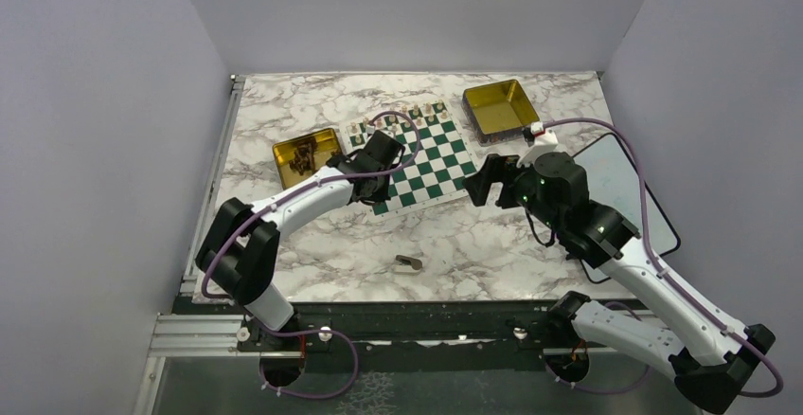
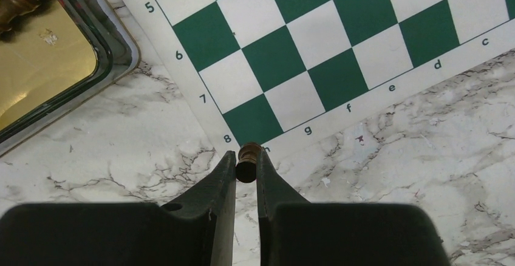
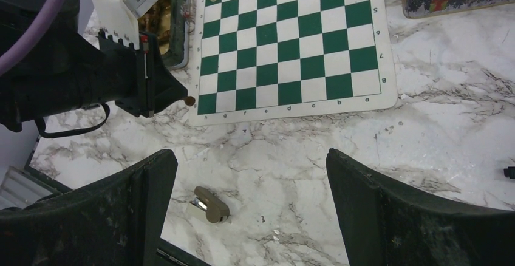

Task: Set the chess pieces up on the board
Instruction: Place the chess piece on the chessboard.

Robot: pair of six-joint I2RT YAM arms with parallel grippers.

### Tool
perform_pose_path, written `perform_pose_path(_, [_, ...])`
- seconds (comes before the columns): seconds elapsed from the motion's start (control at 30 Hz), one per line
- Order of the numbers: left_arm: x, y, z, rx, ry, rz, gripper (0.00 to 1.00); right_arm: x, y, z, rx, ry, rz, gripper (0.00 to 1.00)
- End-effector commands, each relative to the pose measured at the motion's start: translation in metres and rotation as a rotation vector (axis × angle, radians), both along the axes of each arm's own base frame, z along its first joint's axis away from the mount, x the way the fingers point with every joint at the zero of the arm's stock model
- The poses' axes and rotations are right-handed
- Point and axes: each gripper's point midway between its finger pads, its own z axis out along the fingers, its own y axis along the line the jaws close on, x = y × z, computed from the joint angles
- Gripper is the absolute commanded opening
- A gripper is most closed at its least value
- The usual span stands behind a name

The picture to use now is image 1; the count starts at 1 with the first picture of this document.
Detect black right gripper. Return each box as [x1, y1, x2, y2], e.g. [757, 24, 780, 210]
[463, 150, 563, 233]

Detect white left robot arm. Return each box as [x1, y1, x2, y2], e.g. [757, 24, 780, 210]
[195, 131, 404, 350]

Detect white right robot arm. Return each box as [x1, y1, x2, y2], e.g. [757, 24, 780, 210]
[464, 152, 776, 414]

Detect light wooden chess pieces row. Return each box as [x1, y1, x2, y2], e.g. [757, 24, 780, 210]
[340, 101, 460, 148]

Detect green white chess board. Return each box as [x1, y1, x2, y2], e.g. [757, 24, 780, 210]
[366, 113, 477, 224]

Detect dark chess pieces in tin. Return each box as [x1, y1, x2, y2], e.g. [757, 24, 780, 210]
[289, 139, 317, 174]

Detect gold tin with dark pieces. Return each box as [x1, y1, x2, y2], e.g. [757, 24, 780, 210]
[272, 128, 342, 189]

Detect empty gold tin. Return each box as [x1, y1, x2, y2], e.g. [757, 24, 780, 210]
[461, 79, 540, 146]

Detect white tablet with black frame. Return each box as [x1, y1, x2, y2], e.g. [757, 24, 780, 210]
[573, 133, 682, 257]

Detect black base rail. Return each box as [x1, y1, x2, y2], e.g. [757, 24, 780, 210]
[238, 298, 653, 376]

